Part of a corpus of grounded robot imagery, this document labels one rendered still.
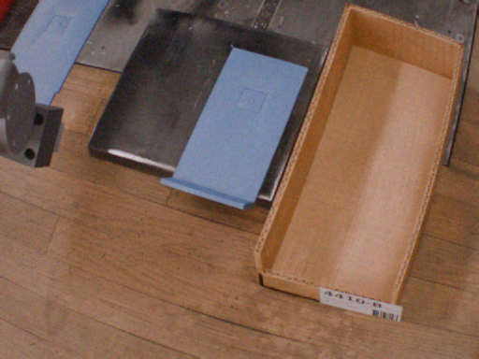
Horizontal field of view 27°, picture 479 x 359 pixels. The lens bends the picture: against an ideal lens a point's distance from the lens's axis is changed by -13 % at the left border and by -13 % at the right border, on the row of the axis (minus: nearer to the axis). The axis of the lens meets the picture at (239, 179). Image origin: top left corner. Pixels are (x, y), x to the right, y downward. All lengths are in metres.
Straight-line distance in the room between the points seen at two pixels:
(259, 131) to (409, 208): 0.14
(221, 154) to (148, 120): 0.07
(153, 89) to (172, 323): 0.21
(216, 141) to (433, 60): 0.22
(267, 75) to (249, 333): 0.23
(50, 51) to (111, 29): 0.13
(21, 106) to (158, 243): 0.27
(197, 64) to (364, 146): 0.16
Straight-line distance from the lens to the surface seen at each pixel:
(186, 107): 0.96
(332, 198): 0.93
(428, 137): 0.96
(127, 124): 0.96
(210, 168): 0.93
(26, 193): 0.98
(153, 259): 0.93
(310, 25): 1.03
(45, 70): 0.93
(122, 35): 1.05
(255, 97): 0.96
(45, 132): 0.74
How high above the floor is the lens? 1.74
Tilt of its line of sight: 63 degrees down
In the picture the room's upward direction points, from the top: 10 degrees counter-clockwise
